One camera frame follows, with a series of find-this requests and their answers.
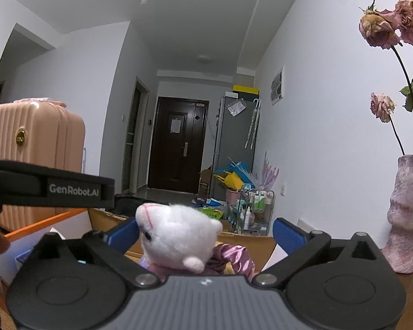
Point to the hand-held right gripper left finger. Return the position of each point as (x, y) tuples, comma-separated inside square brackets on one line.
[(124, 233)]

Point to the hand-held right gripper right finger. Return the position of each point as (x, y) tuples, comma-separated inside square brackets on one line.
[(289, 235)]

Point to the orange-edged cardboard box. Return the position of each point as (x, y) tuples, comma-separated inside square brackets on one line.
[(247, 247)]

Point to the white plush toy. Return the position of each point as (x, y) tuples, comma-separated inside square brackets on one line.
[(179, 233)]

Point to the pink satin scrunchie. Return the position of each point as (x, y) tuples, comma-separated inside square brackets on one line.
[(235, 257)]

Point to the black bag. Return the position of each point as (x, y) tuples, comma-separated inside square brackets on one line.
[(130, 206)]

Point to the pink ribbed suitcase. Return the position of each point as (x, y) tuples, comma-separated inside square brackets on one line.
[(31, 134)]

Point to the pink bucket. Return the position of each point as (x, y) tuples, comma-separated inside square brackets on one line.
[(233, 196)]

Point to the green and white bag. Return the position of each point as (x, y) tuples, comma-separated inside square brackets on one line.
[(210, 212)]

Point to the dark entrance door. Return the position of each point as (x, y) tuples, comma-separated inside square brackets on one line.
[(177, 158)]

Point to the open cardboard box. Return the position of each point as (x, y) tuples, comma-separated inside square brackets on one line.
[(204, 182)]

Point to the grey fridge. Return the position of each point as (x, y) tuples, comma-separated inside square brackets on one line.
[(232, 137)]

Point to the folded umbrella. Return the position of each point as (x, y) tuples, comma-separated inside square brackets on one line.
[(253, 123)]

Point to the paper notice on door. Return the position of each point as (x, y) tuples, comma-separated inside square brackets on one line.
[(175, 125)]

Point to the mottled pink vase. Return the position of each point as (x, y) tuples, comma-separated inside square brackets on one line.
[(408, 213)]

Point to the paper sheet on fridge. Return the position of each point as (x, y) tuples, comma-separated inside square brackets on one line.
[(236, 108)]

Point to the yellow and black box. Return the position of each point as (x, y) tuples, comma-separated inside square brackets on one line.
[(246, 89)]

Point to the dried pink rose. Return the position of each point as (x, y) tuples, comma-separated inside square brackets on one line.
[(378, 27), (382, 106), (411, 20)]

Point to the white wall socket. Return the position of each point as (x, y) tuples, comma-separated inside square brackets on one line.
[(284, 188)]

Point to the purple wall decoration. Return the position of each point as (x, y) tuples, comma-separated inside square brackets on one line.
[(270, 173)]

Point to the side door frame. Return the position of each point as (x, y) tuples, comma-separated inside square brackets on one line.
[(136, 137)]

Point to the white wall electric panel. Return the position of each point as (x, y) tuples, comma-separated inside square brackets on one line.
[(277, 87)]

